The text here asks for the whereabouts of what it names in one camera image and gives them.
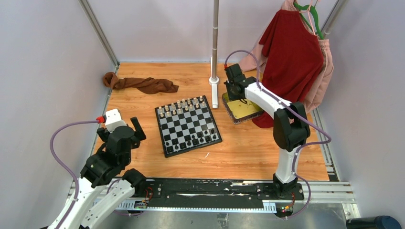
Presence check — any dark blue object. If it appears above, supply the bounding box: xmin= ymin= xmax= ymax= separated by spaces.
xmin=346 ymin=216 xmax=402 ymax=229

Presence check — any black white chessboard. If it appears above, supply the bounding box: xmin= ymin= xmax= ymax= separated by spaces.
xmin=154 ymin=95 xmax=223 ymax=158

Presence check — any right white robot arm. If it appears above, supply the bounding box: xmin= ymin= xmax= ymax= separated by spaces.
xmin=224 ymin=64 xmax=310 ymax=199

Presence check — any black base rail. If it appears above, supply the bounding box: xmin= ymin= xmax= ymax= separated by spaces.
xmin=147 ymin=178 xmax=304 ymax=209

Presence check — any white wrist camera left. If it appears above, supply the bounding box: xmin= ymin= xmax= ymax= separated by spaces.
xmin=105 ymin=109 xmax=127 ymax=133

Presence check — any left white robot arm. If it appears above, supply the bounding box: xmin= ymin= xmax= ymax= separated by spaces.
xmin=48 ymin=115 xmax=147 ymax=229

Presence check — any brown cloth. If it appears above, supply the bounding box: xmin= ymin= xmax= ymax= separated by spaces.
xmin=102 ymin=72 xmax=179 ymax=94

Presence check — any green hanger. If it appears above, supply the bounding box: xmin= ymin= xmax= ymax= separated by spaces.
xmin=293 ymin=0 xmax=324 ymax=40

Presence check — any gold metal tin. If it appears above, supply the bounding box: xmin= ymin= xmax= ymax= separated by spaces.
xmin=222 ymin=93 xmax=264 ymax=125

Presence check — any metal pole with base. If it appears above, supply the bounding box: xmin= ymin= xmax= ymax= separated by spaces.
xmin=209 ymin=0 xmax=219 ymax=108

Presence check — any pink garment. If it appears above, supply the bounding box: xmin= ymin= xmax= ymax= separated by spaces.
xmin=239 ymin=0 xmax=334 ymax=110

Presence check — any red shirt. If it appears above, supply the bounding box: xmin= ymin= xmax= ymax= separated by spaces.
xmin=252 ymin=9 xmax=325 ymax=129

